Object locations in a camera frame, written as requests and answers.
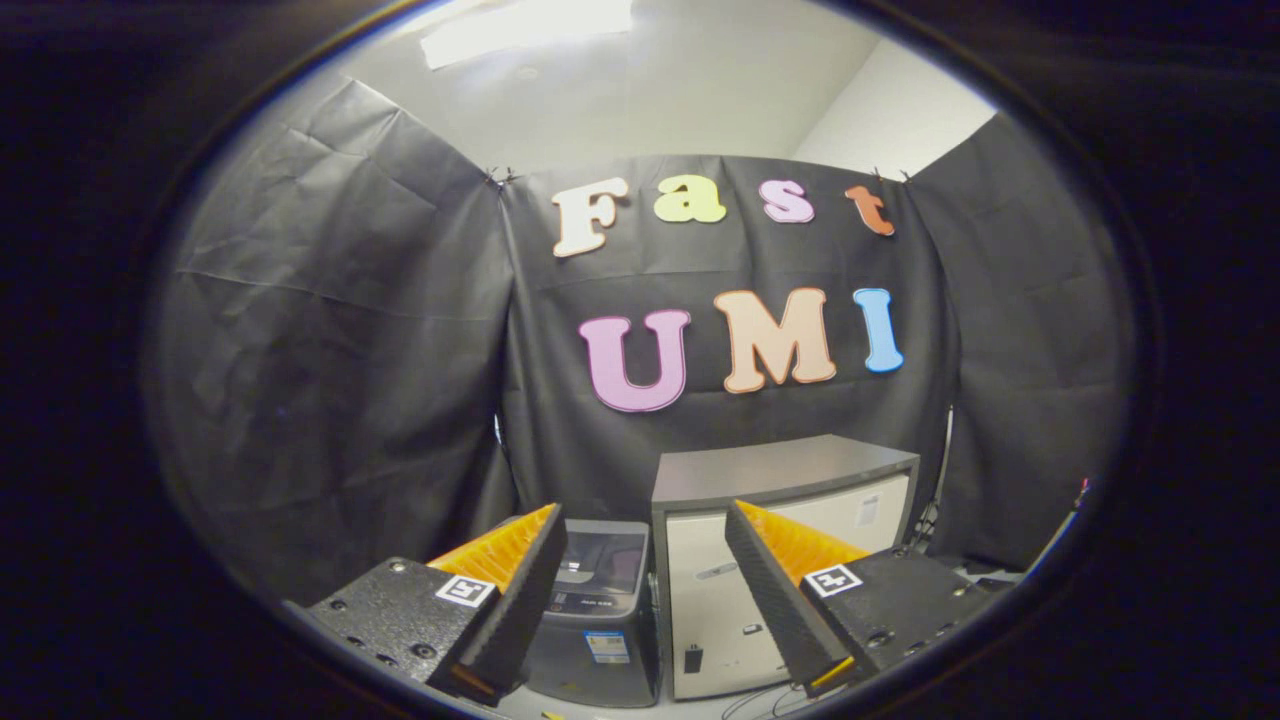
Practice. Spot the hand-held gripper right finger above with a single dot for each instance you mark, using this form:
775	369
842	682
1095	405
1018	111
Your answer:
775	600

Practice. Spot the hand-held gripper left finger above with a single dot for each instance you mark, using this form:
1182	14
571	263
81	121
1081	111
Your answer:
520	600

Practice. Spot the grey washing machine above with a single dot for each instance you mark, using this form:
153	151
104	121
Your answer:
600	670

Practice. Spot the beige cabinet with grey top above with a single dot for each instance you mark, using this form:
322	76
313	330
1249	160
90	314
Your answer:
780	470

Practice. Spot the metal backdrop stand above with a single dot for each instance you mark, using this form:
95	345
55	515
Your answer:
498	432
938	470

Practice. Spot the white pole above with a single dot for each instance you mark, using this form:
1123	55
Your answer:
1055	535

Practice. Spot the black backdrop cloth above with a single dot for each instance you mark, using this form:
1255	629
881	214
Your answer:
320	350

